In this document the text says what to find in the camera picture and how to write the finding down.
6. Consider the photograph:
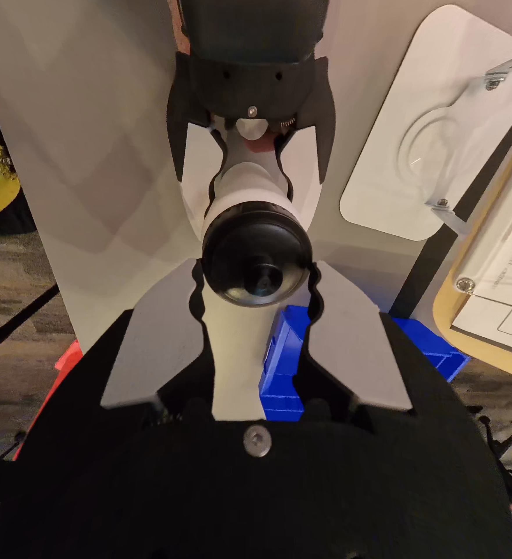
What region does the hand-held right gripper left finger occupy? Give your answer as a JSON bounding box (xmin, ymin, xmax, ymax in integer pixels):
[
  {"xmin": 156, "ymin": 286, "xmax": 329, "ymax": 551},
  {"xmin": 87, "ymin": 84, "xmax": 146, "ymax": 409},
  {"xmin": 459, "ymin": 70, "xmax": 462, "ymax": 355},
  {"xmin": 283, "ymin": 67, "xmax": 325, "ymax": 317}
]
[{"xmin": 101, "ymin": 259, "xmax": 215, "ymax": 416}]

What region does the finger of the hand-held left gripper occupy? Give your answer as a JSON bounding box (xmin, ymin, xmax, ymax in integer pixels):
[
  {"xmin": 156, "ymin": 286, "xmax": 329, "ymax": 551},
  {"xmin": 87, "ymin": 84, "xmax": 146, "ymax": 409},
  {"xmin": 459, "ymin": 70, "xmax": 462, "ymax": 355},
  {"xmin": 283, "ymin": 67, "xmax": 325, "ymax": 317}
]
[
  {"xmin": 276, "ymin": 125, "xmax": 323, "ymax": 229},
  {"xmin": 183, "ymin": 123, "xmax": 230, "ymax": 236}
]

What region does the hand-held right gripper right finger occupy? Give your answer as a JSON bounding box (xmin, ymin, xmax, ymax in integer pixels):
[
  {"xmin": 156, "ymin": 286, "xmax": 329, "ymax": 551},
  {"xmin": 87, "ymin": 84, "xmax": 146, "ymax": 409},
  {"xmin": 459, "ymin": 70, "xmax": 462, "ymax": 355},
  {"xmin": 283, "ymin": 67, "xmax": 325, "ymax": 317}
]
[{"xmin": 293, "ymin": 261, "xmax": 414, "ymax": 418}]

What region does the blue plastic bin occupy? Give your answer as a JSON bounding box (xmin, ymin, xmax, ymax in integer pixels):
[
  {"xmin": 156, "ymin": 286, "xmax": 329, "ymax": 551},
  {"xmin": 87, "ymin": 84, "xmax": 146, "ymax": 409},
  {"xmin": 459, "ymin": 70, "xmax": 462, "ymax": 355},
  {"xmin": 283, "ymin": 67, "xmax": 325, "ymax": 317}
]
[{"xmin": 258, "ymin": 304, "xmax": 471, "ymax": 422}]

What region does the black bottle lid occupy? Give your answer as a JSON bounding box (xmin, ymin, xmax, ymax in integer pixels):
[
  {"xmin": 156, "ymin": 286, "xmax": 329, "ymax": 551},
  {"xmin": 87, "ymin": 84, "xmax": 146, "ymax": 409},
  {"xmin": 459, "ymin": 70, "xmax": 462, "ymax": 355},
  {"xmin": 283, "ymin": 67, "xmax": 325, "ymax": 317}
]
[{"xmin": 201, "ymin": 202, "xmax": 314, "ymax": 308}]

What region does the orange traffic cone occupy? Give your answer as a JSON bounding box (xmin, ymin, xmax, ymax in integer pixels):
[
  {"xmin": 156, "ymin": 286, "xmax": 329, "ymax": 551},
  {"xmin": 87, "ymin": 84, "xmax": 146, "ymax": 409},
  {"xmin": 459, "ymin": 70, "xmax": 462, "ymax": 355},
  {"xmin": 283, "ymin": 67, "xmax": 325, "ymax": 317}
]
[{"xmin": 12, "ymin": 339, "xmax": 84, "ymax": 459}]

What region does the wooden display board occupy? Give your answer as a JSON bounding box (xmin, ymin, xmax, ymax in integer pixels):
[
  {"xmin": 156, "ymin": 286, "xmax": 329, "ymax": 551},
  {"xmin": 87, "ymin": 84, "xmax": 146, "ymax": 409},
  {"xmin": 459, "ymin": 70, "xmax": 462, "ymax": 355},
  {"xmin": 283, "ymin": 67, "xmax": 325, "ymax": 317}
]
[{"xmin": 433, "ymin": 118, "xmax": 512, "ymax": 385}]

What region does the clear round stand foot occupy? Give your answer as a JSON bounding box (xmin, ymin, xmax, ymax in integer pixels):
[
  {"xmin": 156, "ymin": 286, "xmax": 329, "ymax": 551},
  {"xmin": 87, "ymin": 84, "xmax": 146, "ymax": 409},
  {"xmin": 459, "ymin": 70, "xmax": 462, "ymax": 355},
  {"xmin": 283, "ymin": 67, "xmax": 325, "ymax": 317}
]
[{"xmin": 396, "ymin": 48, "xmax": 512, "ymax": 212}]

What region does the printed paper sheet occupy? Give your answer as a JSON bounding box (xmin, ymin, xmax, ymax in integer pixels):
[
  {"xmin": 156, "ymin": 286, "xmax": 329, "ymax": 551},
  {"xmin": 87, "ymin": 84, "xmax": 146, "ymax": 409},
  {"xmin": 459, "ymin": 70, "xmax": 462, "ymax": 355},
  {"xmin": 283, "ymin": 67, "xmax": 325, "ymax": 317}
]
[{"xmin": 453, "ymin": 166, "xmax": 512, "ymax": 357}]

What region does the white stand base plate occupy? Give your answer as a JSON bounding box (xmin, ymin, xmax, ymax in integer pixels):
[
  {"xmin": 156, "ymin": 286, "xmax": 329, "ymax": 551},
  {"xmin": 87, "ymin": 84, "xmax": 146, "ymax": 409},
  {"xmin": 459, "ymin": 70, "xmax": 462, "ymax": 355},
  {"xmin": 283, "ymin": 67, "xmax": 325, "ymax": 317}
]
[{"xmin": 339, "ymin": 5, "xmax": 512, "ymax": 243}]

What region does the white stand post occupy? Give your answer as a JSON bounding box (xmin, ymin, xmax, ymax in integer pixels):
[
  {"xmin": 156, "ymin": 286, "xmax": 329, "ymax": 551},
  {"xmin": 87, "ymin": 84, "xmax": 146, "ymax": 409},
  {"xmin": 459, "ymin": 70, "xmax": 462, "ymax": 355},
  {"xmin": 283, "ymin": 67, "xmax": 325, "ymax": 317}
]
[{"xmin": 429, "ymin": 199, "xmax": 472, "ymax": 236}]

